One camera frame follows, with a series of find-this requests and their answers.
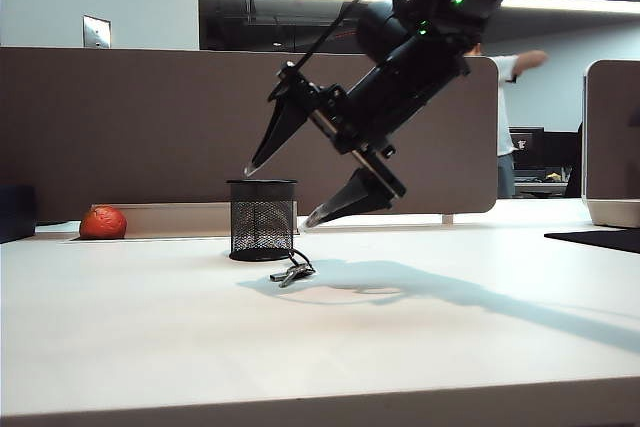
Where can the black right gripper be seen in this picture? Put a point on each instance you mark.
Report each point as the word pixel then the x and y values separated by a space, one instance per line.
pixel 395 92

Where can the bunch of keys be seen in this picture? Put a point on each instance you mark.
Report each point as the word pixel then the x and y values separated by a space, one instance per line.
pixel 299 271

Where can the black mesh basket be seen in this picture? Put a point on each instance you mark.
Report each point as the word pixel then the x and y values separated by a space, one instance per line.
pixel 260 222

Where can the wide brown desk partition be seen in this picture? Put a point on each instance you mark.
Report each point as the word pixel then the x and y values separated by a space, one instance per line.
pixel 150 122

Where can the person in white shirt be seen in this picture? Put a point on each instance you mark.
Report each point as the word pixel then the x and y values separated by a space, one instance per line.
pixel 505 87

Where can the black computer monitor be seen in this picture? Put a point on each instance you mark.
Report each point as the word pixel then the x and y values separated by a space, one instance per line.
pixel 527 147

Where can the orange round fruit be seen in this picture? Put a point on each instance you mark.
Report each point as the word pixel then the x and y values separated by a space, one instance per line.
pixel 102 223

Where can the small yellow object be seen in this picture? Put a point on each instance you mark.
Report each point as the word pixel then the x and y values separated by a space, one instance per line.
pixel 553 177

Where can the black office chair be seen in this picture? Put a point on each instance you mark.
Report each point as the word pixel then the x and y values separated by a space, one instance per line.
pixel 576 182

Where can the black desk mat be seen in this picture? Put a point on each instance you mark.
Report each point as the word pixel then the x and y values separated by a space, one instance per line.
pixel 602 240

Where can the narrow brown desk partition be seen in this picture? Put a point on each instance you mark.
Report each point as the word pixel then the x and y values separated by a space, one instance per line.
pixel 615 137

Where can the white partition base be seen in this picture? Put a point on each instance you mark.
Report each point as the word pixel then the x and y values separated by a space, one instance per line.
pixel 615 212

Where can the dark blue box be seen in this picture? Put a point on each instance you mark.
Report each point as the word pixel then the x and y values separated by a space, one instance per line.
pixel 15 211

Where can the metal wall plate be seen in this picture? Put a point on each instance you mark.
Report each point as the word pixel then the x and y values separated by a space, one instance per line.
pixel 97 32

